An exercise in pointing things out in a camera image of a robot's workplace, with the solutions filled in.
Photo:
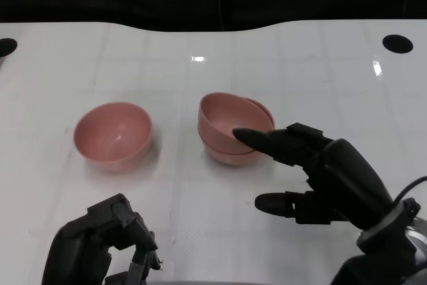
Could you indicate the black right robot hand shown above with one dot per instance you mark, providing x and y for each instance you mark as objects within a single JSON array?
[{"x": 347, "y": 178}]

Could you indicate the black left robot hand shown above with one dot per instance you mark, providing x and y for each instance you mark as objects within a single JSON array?
[{"x": 76, "y": 251}]

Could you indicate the pink plastic bowl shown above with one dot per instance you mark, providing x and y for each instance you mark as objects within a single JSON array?
[
  {"x": 113, "y": 138},
  {"x": 230, "y": 159},
  {"x": 218, "y": 111}
]

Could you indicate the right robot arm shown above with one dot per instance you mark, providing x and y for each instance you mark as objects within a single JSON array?
[{"x": 387, "y": 255}]

